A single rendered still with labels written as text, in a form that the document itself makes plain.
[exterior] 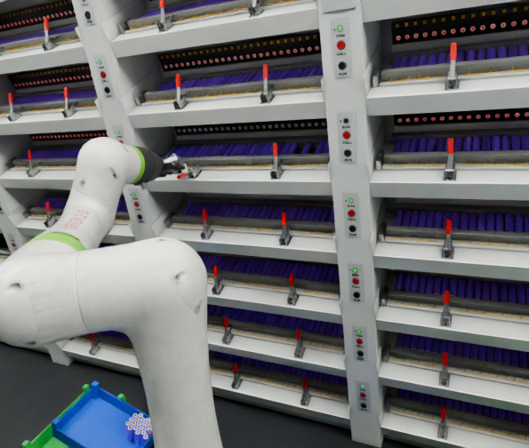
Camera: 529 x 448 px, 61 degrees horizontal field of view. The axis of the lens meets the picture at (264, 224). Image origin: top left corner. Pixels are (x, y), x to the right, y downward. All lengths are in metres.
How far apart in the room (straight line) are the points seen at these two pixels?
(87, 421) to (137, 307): 1.28
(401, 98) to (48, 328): 0.82
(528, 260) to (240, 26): 0.87
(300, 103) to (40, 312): 0.76
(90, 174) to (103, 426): 1.07
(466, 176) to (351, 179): 0.26
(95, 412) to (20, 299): 1.28
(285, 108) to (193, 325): 0.68
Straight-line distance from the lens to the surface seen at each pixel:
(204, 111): 1.26
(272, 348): 1.55
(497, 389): 1.43
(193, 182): 1.34
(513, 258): 1.20
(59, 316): 0.61
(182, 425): 0.71
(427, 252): 1.21
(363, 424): 1.59
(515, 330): 1.31
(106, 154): 0.99
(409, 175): 1.14
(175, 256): 0.59
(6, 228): 2.08
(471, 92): 1.05
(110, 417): 1.85
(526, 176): 1.13
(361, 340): 1.36
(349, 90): 1.09
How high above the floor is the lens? 1.25
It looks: 23 degrees down
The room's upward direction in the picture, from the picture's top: 8 degrees counter-clockwise
